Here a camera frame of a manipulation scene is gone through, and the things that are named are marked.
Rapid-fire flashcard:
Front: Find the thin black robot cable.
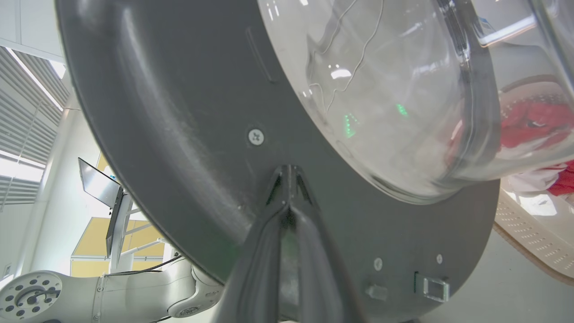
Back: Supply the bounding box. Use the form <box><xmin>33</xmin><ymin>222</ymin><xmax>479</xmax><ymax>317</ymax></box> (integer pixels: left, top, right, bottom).
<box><xmin>107</xmin><ymin>254</ymin><xmax>183</xmax><ymax>276</ymax></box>

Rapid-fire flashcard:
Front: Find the black monitor on stand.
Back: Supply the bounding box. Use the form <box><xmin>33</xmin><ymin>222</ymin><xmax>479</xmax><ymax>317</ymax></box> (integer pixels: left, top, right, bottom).
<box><xmin>78</xmin><ymin>157</ymin><xmax>124</xmax><ymax>258</ymax></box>

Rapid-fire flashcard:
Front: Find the red garment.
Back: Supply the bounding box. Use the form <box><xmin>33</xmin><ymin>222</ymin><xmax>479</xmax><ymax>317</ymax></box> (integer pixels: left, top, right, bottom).
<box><xmin>499</xmin><ymin>100</ymin><xmax>574</xmax><ymax>196</ymax></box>

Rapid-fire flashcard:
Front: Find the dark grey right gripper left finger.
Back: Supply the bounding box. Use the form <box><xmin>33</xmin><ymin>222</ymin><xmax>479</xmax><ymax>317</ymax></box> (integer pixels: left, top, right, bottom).
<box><xmin>214</xmin><ymin>166</ymin><xmax>290</xmax><ymax>323</ymax></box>

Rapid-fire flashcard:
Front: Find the white laundry basket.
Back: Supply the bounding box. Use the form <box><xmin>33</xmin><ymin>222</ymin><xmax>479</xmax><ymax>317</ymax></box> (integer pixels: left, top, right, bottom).
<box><xmin>493</xmin><ymin>74</ymin><xmax>574</xmax><ymax>285</ymax></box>

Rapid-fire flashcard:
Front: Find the grey washing machine door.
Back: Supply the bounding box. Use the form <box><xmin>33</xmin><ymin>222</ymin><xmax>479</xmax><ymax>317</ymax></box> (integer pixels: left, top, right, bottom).
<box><xmin>55</xmin><ymin>0</ymin><xmax>574</xmax><ymax>323</ymax></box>

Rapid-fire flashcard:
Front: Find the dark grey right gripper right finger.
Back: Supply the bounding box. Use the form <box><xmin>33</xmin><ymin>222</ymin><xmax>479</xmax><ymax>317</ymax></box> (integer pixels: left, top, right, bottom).
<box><xmin>289</xmin><ymin>165</ymin><xmax>365</xmax><ymax>323</ymax></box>

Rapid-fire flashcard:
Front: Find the white garment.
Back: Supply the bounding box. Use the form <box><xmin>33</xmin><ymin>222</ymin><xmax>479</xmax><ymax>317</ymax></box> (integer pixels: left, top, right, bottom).
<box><xmin>501</xmin><ymin>164</ymin><xmax>569</xmax><ymax>193</ymax></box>

